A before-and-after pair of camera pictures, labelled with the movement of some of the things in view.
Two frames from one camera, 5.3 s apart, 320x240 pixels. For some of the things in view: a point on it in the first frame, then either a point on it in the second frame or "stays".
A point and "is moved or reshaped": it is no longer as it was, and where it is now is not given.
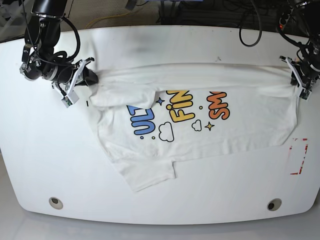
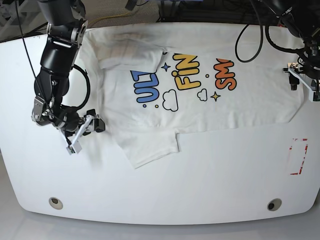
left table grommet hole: (56, 203) stays
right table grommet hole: (274, 204) stays
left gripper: (65, 76) to (72, 127)
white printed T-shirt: (148, 117) is moved or reshaped
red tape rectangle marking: (302, 161) stays
